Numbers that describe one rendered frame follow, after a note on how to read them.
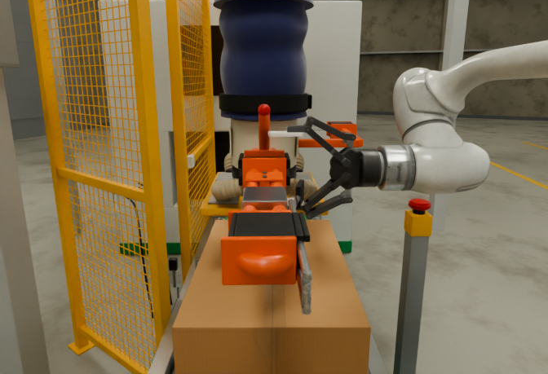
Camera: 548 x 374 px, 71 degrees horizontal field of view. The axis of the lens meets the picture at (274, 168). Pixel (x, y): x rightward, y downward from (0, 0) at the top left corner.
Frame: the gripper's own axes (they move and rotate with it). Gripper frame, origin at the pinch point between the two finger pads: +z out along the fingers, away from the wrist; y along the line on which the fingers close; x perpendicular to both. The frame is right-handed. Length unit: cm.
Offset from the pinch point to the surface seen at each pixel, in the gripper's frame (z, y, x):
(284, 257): 0.4, -0.6, -38.9
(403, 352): -47, 77, 42
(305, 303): -1.1, 1.1, -44.1
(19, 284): 94, 60, 62
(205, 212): 15.1, 12.1, 9.0
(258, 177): 2.9, -1.3, -11.3
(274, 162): 0.0, -2.0, -3.3
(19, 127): 575, 102, 859
